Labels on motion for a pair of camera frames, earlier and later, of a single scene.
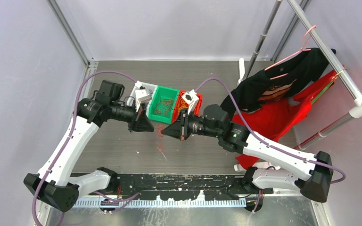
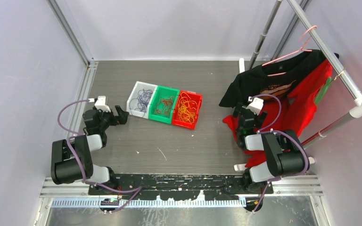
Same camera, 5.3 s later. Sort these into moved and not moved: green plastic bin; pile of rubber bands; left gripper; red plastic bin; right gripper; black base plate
Moved: right gripper; left gripper
Not moved: red plastic bin; green plastic bin; pile of rubber bands; black base plate
